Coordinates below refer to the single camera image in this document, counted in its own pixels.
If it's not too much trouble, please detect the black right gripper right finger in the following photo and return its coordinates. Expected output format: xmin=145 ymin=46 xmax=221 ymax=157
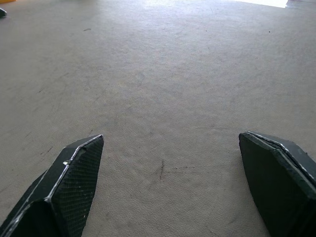
xmin=238 ymin=131 xmax=316 ymax=237

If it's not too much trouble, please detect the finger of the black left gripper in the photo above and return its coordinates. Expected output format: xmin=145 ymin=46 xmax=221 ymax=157
xmin=0 ymin=134 xmax=105 ymax=237

